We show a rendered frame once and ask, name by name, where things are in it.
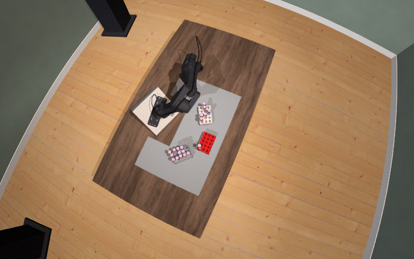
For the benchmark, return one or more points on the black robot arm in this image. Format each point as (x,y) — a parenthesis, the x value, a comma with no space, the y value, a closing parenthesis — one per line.
(160,106)

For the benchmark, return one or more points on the grey bench mat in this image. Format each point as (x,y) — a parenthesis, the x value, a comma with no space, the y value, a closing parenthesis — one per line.
(191,174)

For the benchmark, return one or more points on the white tube rack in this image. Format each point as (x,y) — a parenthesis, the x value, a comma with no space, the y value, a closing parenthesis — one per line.
(207,121)

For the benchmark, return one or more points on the red tube rack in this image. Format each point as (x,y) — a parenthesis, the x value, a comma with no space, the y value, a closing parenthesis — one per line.
(206,142)

